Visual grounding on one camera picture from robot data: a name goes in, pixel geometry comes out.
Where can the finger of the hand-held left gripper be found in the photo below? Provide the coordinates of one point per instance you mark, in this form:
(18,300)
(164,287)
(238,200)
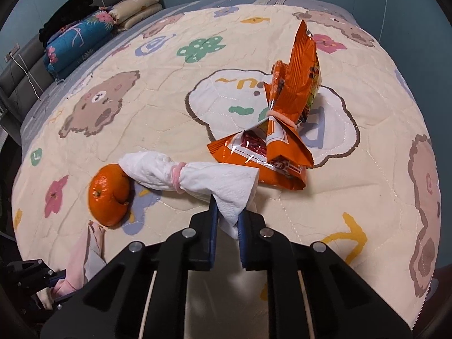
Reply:
(31,272)
(60,298)

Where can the pink cloth bundle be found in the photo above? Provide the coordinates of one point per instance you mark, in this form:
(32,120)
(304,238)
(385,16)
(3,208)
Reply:
(81,257)

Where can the wall socket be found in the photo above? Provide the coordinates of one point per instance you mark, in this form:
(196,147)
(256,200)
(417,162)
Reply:
(11,52)

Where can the printed bear blanket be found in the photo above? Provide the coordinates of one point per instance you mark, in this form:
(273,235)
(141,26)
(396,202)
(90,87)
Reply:
(159,120)

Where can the white tissue bundle pink band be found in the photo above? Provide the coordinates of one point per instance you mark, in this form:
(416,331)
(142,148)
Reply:
(212,180)

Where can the black garment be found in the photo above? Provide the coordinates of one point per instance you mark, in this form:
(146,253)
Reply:
(67,12)

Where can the beige patterned pillow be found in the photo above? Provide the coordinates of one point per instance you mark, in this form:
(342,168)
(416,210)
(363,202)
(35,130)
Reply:
(143,16)
(136,1)

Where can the large tangerine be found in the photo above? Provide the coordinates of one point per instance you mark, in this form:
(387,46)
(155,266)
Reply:
(106,194)

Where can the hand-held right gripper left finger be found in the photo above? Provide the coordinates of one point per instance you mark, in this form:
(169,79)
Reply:
(213,233)

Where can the orange snack packet bundle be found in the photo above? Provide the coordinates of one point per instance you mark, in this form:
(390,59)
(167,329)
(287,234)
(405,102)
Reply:
(296,77)

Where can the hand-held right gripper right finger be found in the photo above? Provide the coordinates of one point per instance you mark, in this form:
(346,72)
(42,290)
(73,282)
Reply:
(242,240)

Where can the grey padded headboard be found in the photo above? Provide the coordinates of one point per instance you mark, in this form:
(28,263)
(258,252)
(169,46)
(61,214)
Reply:
(21,74)

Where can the blue floral quilt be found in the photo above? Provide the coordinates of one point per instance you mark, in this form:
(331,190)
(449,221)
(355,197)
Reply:
(76,42)

